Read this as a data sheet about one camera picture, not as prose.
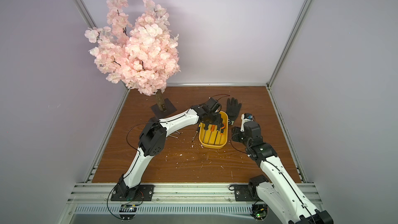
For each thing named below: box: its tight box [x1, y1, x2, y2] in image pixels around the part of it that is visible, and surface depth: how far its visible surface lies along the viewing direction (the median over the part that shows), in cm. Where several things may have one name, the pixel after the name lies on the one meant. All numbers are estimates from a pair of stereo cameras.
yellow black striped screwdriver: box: [213, 124, 222, 146], surface depth 97 cm
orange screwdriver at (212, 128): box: [207, 124, 216, 145], surface depth 96 cm
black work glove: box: [225, 97, 243, 125], surface depth 107 cm
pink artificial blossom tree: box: [84, 0, 181, 112], surface depth 62 cm
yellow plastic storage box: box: [199, 110, 229, 149], surface depth 94 cm
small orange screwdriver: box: [218, 122, 226, 146], surface depth 96 cm
